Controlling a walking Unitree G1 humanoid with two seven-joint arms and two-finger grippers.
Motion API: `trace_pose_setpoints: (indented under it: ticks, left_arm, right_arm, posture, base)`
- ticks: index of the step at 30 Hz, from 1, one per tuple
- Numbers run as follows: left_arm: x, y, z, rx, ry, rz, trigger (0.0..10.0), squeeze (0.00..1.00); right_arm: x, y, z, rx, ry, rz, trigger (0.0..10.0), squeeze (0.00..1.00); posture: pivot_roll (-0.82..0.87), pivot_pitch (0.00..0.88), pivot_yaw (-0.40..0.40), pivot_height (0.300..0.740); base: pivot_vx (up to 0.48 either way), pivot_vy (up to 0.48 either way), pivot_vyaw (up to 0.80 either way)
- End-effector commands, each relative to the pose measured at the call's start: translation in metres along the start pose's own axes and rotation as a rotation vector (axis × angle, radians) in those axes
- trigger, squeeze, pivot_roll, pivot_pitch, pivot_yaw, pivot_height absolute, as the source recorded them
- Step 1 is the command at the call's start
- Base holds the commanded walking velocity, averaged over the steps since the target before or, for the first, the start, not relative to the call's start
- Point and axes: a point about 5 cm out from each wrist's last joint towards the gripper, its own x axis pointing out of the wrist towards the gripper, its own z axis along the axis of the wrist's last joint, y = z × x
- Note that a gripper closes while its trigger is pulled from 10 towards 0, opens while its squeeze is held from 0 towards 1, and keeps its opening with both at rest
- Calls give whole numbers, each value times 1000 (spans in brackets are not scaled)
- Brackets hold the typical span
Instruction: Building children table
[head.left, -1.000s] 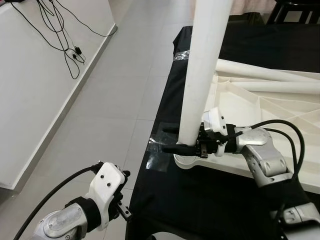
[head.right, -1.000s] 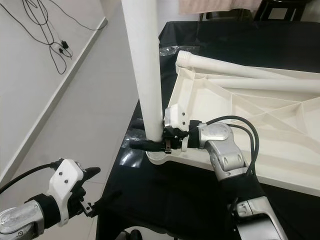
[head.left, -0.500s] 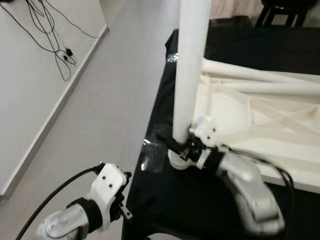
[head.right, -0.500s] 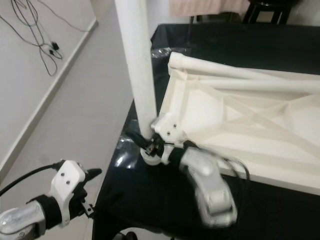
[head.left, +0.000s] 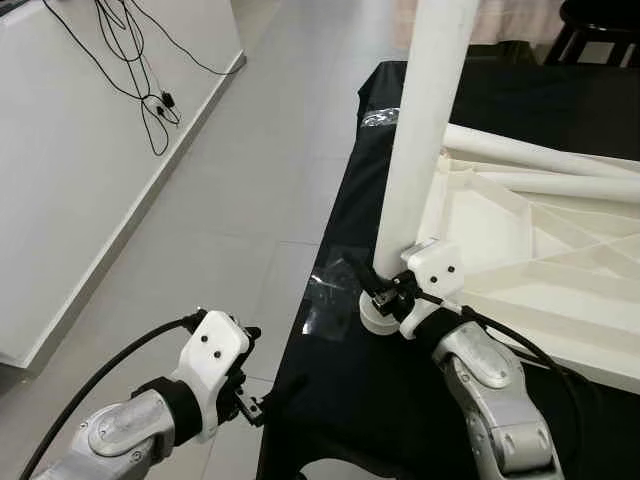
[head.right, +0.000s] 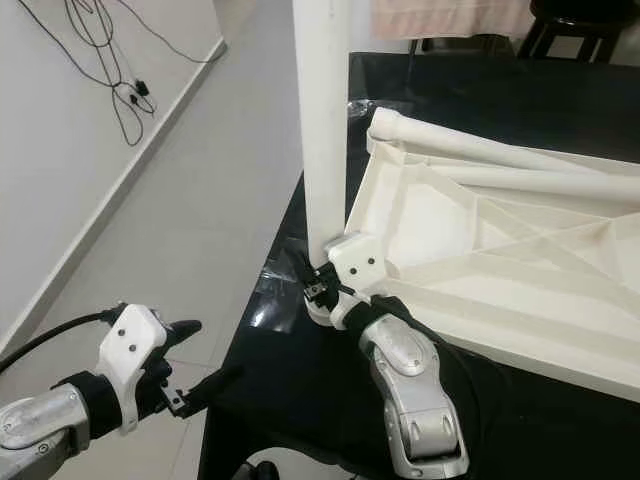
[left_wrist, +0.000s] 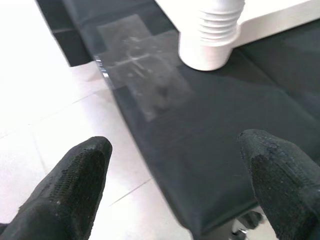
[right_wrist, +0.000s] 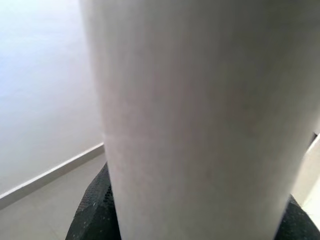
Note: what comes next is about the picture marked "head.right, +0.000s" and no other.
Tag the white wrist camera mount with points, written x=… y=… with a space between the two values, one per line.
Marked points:
x=355 y=262
x=130 y=340

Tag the white plastic table top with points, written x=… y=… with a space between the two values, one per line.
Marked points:
x=480 y=250

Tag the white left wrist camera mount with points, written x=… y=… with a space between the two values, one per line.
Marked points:
x=130 y=340

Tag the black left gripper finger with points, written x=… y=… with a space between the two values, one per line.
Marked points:
x=215 y=388
x=184 y=332

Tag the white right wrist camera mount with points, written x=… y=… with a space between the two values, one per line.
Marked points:
x=355 y=262

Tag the beige cloth covered bench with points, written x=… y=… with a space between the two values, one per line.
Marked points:
x=450 y=18

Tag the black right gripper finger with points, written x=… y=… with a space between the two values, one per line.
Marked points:
x=304 y=279

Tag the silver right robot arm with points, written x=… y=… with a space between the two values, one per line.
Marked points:
x=405 y=370

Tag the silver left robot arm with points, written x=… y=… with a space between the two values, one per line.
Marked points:
x=50 y=430

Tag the black table cloth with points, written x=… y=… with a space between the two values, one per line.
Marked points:
x=290 y=420

